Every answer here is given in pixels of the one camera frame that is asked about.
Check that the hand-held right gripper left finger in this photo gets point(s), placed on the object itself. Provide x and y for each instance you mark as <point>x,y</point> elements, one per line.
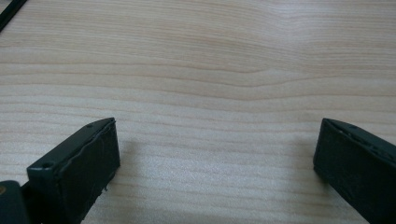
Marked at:
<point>81,168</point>

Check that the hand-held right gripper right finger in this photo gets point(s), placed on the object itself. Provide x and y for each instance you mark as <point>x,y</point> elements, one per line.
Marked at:
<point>355,161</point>

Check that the black flat strip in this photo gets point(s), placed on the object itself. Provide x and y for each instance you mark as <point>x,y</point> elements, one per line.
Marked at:
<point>9,12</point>

